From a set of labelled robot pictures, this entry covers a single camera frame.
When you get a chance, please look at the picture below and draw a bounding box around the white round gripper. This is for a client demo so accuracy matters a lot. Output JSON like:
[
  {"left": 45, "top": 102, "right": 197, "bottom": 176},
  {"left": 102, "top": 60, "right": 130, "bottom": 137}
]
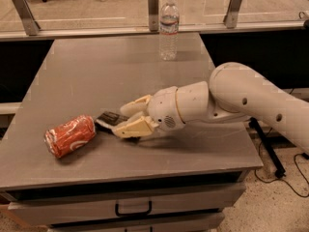
[{"left": 112, "top": 86, "right": 184, "bottom": 138}]

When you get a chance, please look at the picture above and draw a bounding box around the black rxbar chocolate wrapper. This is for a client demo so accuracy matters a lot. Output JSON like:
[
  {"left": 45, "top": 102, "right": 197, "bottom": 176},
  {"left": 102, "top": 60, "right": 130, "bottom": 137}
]
[{"left": 95, "top": 111, "right": 128, "bottom": 133}]

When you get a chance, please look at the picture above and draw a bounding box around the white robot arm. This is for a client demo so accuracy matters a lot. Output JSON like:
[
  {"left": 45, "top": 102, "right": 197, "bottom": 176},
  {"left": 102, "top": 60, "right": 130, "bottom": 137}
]
[{"left": 112, "top": 62, "right": 309, "bottom": 153}]

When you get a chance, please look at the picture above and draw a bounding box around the crushed red coke can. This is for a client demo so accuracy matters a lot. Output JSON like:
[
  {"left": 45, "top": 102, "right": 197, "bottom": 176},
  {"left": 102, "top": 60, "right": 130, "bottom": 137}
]
[{"left": 44, "top": 115, "right": 96, "bottom": 159}]

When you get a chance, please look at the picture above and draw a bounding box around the clear plastic water bottle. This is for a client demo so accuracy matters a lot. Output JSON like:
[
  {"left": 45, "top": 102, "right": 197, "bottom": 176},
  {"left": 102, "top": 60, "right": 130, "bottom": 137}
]
[{"left": 159, "top": 0, "right": 180, "bottom": 61}]

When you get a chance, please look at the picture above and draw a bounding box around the grey upper drawer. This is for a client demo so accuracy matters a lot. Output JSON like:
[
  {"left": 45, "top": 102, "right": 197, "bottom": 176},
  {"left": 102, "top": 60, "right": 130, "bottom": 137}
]
[{"left": 9, "top": 183, "right": 245, "bottom": 225}]

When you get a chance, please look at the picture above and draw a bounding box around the grey drawer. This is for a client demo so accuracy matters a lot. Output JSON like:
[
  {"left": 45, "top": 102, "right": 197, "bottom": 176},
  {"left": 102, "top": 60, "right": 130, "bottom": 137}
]
[
  {"left": 9, "top": 183, "right": 245, "bottom": 225},
  {"left": 47, "top": 213, "right": 225, "bottom": 232}
]

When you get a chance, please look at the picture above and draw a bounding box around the grey lower drawer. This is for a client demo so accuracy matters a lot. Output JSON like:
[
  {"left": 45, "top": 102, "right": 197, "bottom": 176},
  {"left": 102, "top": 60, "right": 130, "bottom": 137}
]
[{"left": 47, "top": 213, "right": 225, "bottom": 232}]

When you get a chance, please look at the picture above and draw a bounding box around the black metal stand leg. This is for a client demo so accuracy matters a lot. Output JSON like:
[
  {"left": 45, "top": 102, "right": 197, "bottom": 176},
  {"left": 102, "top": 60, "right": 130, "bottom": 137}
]
[{"left": 249, "top": 118, "right": 286, "bottom": 179}]

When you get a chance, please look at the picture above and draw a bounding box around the middle metal railing bracket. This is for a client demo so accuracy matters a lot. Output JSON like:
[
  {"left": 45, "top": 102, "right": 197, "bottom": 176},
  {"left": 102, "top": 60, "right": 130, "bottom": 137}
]
[{"left": 148, "top": 0, "right": 158, "bottom": 32}]

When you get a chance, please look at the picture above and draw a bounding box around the metal railing bracket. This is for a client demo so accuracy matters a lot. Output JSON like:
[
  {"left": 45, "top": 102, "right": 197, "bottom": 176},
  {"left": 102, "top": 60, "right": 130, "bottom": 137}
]
[
  {"left": 223, "top": 0, "right": 242, "bottom": 29},
  {"left": 12, "top": 0, "right": 41, "bottom": 36},
  {"left": 148, "top": 0, "right": 158, "bottom": 32}
]

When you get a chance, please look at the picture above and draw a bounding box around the right metal railing bracket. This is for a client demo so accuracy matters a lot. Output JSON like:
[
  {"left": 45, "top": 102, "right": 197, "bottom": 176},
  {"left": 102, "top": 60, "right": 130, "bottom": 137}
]
[{"left": 223, "top": 0, "right": 242, "bottom": 29}]

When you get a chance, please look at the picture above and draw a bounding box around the black floor cable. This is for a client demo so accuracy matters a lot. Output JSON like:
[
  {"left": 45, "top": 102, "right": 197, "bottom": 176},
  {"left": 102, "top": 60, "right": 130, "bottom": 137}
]
[{"left": 254, "top": 138, "right": 309, "bottom": 199}]

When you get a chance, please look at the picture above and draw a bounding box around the left metal railing bracket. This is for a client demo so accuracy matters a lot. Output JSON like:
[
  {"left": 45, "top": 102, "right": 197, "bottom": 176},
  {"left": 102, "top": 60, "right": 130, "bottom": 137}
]
[{"left": 12, "top": 0, "right": 41, "bottom": 36}]

